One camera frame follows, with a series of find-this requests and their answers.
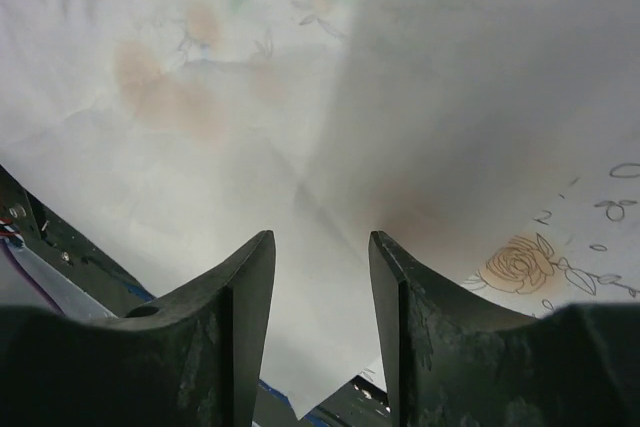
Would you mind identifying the white wrapping paper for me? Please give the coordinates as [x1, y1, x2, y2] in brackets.
[1, 0, 639, 415]

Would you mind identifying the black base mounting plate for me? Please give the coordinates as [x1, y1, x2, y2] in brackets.
[1, 170, 391, 426]

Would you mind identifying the floral patterned table mat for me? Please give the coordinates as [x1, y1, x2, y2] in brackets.
[462, 138, 639, 317]

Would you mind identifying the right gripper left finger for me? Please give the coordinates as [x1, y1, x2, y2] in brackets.
[1, 231, 276, 426]

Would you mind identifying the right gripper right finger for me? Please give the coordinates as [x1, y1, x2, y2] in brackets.
[369, 231, 639, 426]

